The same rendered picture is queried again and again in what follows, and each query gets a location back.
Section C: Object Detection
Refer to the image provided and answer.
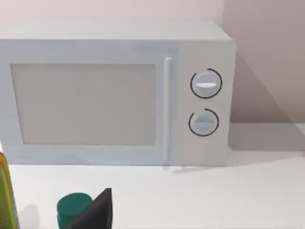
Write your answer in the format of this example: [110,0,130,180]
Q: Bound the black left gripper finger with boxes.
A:
[66,187,112,229]

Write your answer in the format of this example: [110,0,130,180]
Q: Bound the teal bottle cap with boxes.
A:
[57,192,93,229]

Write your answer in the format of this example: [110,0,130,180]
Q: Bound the yellow green bottle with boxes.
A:
[0,152,20,229]

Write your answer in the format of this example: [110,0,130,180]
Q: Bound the microwave oven door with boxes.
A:
[0,46,180,166]

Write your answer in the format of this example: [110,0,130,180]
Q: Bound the small microwave knob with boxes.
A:
[188,108,220,137]

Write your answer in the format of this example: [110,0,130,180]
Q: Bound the large microwave knob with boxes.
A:
[190,68,223,99]

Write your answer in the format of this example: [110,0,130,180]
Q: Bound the pale microwave oven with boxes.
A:
[0,20,237,167]

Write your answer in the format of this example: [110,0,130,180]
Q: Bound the microwave door handle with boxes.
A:
[163,57,173,165]

